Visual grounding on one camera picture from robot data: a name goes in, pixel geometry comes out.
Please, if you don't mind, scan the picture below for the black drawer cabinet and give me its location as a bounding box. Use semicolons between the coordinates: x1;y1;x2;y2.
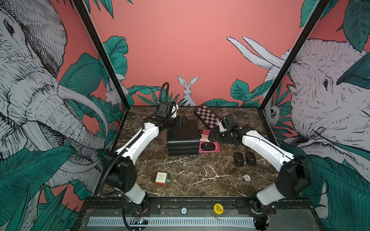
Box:
166;119;200;156

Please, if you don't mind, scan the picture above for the black computer mouse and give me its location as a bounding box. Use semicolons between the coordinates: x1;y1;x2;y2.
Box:
245;152;256;166
200;142;216;151
234;152;244;167

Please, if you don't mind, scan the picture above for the pale pink computer mouse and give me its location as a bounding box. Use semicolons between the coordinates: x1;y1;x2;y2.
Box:
200;134;209;142

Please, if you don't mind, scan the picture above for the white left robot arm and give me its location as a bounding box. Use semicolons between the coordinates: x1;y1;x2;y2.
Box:
99;116;188;206

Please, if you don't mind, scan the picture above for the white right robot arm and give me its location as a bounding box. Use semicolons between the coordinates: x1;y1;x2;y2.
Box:
210;127;311;207

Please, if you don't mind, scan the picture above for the red white chess board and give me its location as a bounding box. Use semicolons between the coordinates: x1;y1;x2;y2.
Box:
194;105;220;130

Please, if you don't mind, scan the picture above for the colourful puzzle cube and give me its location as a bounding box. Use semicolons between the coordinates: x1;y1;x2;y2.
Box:
155;172;168;185

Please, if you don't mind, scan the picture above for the yellow round sticker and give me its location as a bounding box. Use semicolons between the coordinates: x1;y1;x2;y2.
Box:
214;203;224;215

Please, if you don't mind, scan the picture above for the white ribbed strip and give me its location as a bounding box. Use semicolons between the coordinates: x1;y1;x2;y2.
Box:
87;217;255;228

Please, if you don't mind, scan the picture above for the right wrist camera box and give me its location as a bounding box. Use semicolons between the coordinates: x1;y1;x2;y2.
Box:
219;114;239;133

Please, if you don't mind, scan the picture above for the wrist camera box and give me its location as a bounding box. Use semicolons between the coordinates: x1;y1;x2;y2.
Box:
154;102;179;118
219;114;239;133

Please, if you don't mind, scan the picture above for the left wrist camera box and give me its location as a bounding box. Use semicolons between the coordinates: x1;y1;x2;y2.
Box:
154;102;179;118

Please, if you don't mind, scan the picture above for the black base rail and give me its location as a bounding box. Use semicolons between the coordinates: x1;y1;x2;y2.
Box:
80;197;315;216

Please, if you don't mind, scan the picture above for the black corrugated cable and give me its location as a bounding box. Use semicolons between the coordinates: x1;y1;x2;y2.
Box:
98;154;123;198

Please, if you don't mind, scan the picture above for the black frame post right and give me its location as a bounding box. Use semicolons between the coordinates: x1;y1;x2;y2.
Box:
259;0;330;111

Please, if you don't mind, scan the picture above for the black frame post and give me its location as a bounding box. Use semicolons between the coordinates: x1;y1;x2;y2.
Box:
72;0;130;111
259;0;330;111

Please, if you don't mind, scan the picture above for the black frame post left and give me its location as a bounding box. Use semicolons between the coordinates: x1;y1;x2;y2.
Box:
72;0;130;111

